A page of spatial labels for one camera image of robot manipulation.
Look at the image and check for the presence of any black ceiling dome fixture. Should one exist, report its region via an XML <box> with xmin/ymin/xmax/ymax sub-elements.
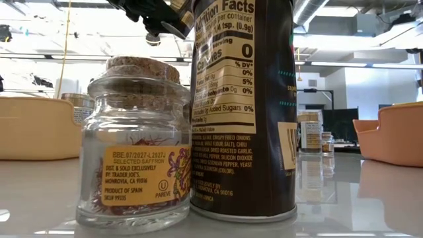
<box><xmin>145</xmin><ymin>32</ymin><xmax>162</xmax><ymax>47</ymax></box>

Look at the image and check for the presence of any glass spice jar tan lid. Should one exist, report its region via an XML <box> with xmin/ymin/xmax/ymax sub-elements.
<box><xmin>60</xmin><ymin>93</ymin><xmax>95</xmax><ymax>126</ymax></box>
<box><xmin>298</xmin><ymin>110</ymin><xmax>323</xmax><ymax>155</ymax></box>

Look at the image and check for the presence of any long ceiling light strip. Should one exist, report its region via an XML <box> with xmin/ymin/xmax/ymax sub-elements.
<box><xmin>293</xmin><ymin>61</ymin><xmax>423</xmax><ymax>69</ymax></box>

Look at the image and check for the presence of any black computer monitor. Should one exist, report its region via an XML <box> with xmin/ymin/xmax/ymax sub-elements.
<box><xmin>323</xmin><ymin>108</ymin><xmax>360</xmax><ymax>143</ymax></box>

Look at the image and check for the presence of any yellow hanging cable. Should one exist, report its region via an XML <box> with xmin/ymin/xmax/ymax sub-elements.
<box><xmin>56</xmin><ymin>0</ymin><xmax>73</xmax><ymax>100</ymax></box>

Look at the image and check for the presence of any small cork-stoppered saffron jar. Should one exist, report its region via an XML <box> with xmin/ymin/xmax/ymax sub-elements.
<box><xmin>75</xmin><ymin>56</ymin><xmax>192</xmax><ymax>235</ymax></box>
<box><xmin>321</xmin><ymin>131</ymin><xmax>335</xmax><ymax>153</ymax></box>

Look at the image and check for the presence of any silver ventilation duct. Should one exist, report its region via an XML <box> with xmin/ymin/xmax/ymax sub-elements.
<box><xmin>293</xmin><ymin>0</ymin><xmax>331</xmax><ymax>26</ymax></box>

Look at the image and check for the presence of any black ceiling-mounted device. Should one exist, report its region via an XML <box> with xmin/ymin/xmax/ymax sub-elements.
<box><xmin>0</xmin><ymin>24</ymin><xmax>13</xmax><ymax>43</ymax></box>

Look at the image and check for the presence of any yellow plastic bin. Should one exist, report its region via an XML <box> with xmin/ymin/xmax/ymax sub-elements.
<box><xmin>0</xmin><ymin>96</ymin><xmax>83</xmax><ymax>162</ymax></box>

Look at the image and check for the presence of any orange plastic bin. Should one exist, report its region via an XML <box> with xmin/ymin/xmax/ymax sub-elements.
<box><xmin>352</xmin><ymin>101</ymin><xmax>423</xmax><ymax>169</ymax></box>

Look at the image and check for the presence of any black tubular stand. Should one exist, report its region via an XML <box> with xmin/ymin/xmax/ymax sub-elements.
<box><xmin>296</xmin><ymin>88</ymin><xmax>334</xmax><ymax>110</ymax></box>

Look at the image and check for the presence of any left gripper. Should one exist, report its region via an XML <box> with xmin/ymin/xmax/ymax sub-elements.
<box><xmin>107</xmin><ymin>0</ymin><xmax>187</xmax><ymax>40</ymax></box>

